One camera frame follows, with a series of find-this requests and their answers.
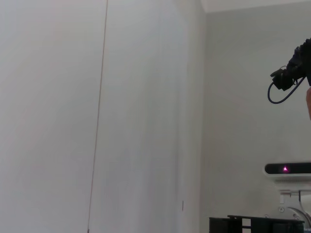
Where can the black overhead camera device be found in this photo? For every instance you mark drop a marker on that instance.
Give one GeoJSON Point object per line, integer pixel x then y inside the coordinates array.
{"type": "Point", "coordinates": [295, 65]}

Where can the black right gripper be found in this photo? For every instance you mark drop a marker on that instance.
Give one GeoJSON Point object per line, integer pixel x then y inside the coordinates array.
{"type": "Point", "coordinates": [277, 227]}

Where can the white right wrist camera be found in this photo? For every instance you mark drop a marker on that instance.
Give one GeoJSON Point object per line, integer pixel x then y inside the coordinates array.
{"type": "Point", "coordinates": [294, 168]}

